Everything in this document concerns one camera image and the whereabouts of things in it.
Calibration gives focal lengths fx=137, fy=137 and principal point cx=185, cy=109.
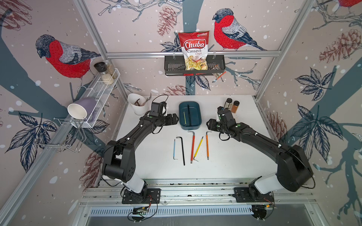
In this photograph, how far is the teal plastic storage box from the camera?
40.5 inches

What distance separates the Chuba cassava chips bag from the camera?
812 mm

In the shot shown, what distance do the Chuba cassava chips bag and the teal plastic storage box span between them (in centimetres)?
33
